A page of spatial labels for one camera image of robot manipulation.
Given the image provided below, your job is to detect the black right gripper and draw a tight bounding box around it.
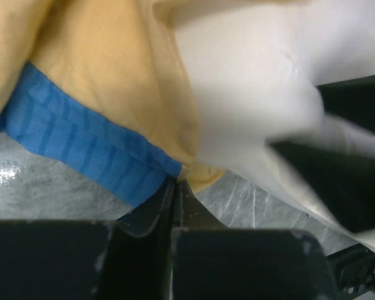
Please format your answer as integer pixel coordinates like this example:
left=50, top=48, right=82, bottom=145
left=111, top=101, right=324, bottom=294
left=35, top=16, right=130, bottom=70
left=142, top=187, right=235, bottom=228
left=271, top=141, right=375, bottom=297

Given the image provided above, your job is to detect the cream pillow with bear print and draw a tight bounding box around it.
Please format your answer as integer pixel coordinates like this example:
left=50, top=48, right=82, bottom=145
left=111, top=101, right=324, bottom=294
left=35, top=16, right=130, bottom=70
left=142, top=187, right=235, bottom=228
left=171, top=1, right=375, bottom=235

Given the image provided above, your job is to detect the blue and yellow pillowcase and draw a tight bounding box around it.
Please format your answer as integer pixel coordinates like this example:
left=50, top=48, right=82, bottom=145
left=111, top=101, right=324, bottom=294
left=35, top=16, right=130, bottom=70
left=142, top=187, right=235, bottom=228
left=0, top=1, right=223, bottom=207

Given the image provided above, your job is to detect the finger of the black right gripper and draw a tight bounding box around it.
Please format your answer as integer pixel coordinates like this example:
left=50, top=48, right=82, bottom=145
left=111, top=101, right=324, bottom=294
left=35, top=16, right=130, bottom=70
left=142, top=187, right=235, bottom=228
left=318, top=75, right=375, bottom=133

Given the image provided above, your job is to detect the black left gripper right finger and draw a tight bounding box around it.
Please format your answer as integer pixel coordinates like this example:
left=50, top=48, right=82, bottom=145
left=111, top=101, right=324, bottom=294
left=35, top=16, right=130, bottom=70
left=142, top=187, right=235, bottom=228
left=171, top=182, right=338, bottom=299

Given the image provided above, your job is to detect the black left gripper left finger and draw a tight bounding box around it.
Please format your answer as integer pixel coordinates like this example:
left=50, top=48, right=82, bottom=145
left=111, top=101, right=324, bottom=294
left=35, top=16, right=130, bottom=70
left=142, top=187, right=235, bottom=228
left=0, top=179, right=175, bottom=299

